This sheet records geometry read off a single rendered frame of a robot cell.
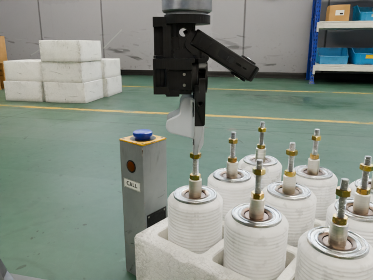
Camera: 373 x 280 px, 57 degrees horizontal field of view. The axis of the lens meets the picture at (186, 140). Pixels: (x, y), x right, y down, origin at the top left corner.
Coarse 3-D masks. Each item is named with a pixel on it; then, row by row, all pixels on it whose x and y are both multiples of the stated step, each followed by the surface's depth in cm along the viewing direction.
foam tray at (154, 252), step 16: (160, 224) 64; (320, 224) 64; (144, 240) 59; (160, 240) 59; (144, 256) 60; (160, 256) 57; (176, 256) 55; (192, 256) 55; (208, 256) 55; (288, 256) 56; (144, 272) 61; (160, 272) 58; (176, 272) 56; (192, 272) 53; (208, 272) 51; (224, 272) 51; (288, 272) 51
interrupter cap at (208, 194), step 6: (186, 186) 63; (204, 186) 63; (174, 192) 60; (180, 192) 60; (186, 192) 61; (204, 192) 61; (210, 192) 60; (216, 192) 60; (180, 198) 58; (186, 198) 58; (192, 198) 59; (198, 198) 59; (204, 198) 58; (210, 198) 58; (198, 204) 56
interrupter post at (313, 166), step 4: (308, 160) 70; (312, 160) 69; (316, 160) 69; (308, 164) 70; (312, 164) 69; (316, 164) 69; (308, 168) 70; (312, 168) 69; (316, 168) 69; (308, 172) 70; (312, 172) 69; (316, 172) 69
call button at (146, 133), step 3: (138, 129) 73; (141, 129) 73; (144, 129) 73; (147, 129) 73; (135, 132) 70; (138, 132) 70; (141, 132) 70; (144, 132) 70; (147, 132) 70; (150, 132) 71; (135, 135) 70; (138, 135) 70; (141, 135) 70; (144, 135) 70; (147, 135) 70; (150, 135) 71; (135, 138) 71; (138, 138) 71; (141, 138) 70; (144, 138) 70; (147, 138) 71
